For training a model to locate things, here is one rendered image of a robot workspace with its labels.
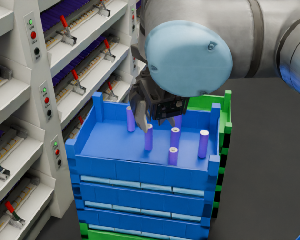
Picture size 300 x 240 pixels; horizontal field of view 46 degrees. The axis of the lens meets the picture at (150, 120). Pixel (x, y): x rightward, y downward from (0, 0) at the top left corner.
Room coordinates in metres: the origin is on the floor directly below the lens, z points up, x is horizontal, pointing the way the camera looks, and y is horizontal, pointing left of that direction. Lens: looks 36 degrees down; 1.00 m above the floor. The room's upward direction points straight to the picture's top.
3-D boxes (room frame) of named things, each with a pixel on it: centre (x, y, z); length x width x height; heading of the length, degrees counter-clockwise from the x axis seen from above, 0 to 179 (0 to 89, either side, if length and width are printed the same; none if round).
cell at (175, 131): (0.59, -0.05, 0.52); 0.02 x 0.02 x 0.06
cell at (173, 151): (0.53, -0.05, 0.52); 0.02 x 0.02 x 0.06
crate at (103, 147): (0.60, 0.00, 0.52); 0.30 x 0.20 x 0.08; 80
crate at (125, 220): (0.60, 0.00, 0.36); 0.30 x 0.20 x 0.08; 80
